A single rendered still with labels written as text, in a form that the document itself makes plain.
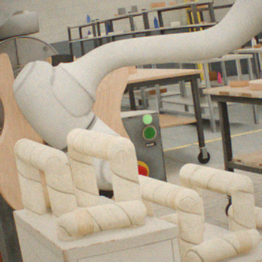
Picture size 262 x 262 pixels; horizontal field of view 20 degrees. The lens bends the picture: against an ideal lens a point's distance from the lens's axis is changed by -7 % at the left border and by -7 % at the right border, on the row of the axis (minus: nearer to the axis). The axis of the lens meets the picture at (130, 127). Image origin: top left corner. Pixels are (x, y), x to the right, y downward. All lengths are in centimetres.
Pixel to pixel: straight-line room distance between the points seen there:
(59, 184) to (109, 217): 7
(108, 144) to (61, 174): 7
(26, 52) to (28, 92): 55
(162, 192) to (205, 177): 9
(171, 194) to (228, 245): 11
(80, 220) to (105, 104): 98
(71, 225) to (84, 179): 20
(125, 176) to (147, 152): 113
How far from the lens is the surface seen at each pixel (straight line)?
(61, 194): 91
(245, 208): 102
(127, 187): 94
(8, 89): 181
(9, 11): 170
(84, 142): 103
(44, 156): 92
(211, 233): 117
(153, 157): 208
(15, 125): 182
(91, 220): 92
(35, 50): 200
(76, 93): 145
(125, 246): 91
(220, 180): 105
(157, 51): 150
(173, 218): 117
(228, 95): 499
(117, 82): 188
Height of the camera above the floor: 133
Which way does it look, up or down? 7 degrees down
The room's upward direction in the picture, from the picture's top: 8 degrees counter-clockwise
